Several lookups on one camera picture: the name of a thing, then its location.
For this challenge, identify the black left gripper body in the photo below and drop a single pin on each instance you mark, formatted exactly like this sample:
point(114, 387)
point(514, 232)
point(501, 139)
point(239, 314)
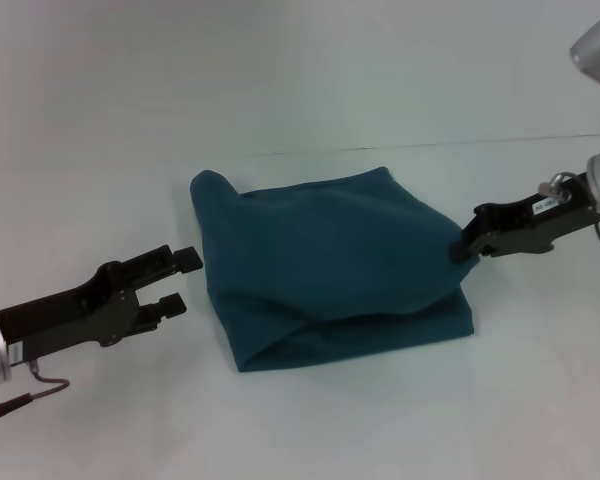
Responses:
point(75, 310)

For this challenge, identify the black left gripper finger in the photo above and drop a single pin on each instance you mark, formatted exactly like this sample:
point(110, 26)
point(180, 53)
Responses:
point(165, 307)
point(165, 262)

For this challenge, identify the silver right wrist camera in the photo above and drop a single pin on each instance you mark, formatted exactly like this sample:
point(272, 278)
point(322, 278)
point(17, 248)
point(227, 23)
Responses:
point(597, 45)

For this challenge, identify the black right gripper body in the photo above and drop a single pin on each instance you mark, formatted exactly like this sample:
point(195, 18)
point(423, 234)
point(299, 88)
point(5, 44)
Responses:
point(530, 222)

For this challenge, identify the teal blue t-shirt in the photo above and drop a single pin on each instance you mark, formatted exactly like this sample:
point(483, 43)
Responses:
point(330, 270)

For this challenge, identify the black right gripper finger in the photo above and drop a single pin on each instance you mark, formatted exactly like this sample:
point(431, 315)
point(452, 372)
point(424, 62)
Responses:
point(472, 245)

